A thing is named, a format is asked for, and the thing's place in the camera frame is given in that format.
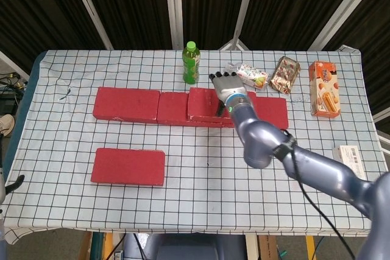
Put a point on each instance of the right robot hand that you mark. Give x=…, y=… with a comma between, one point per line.
x=227, y=86

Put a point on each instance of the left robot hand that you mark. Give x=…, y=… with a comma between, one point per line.
x=13, y=185

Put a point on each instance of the red brick white scuffed top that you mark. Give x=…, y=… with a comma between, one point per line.
x=201, y=103

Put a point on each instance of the red foam brick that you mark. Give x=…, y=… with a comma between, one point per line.
x=126, y=104
x=128, y=167
x=271, y=112
x=170, y=107

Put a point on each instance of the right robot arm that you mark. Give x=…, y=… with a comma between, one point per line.
x=259, y=138

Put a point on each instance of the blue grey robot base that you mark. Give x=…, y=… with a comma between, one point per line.
x=182, y=248

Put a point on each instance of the white snack packet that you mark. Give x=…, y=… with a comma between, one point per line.
x=253, y=78

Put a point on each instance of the green tea bottle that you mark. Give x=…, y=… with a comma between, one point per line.
x=191, y=65

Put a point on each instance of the gold foil snack packet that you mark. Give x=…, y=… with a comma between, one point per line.
x=285, y=74

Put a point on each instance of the orange biscuit box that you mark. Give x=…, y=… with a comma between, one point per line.
x=324, y=89

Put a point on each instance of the small white cardboard box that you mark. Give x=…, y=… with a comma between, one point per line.
x=350, y=153

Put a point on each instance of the white black checkered tablecloth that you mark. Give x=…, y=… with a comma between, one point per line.
x=152, y=208

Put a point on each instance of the brown cardboard box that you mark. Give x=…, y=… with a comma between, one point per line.
x=267, y=248

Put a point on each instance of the white double partition post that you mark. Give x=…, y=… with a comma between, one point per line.
x=175, y=28

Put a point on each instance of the white partition frame post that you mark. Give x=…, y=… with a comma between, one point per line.
x=246, y=4
x=344, y=8
x=91, y=10

